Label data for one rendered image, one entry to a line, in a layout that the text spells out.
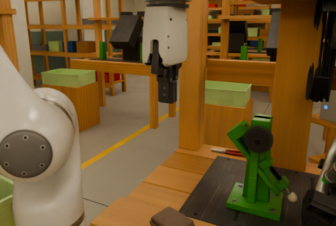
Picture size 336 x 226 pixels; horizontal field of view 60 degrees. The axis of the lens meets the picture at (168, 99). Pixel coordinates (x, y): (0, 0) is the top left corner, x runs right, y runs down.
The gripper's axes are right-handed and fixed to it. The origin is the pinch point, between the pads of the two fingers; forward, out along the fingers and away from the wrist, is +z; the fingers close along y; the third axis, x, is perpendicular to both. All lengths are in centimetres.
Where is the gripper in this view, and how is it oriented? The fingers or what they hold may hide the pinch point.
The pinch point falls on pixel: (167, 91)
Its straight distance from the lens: 54.4
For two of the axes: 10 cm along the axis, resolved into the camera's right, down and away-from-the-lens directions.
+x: 9.1, 1.1, -4.1
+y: -4.3, 2.2, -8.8
